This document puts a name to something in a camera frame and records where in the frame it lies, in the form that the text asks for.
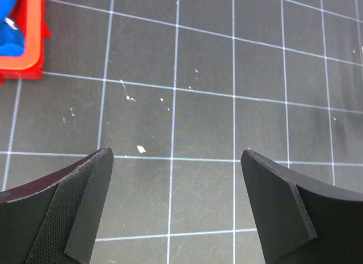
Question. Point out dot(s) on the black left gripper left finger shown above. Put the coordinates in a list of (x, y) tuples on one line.
[(55, 219)]

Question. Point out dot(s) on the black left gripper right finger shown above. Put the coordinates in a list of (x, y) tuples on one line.
[(300, 219)]

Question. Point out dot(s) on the blue towel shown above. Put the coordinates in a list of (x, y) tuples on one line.
[(12, 38)]

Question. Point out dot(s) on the black grid cutting mat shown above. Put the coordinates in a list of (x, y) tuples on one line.
[(178, 89)]

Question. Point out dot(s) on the red plastic bin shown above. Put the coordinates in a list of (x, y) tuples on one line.
[(29, 15)]

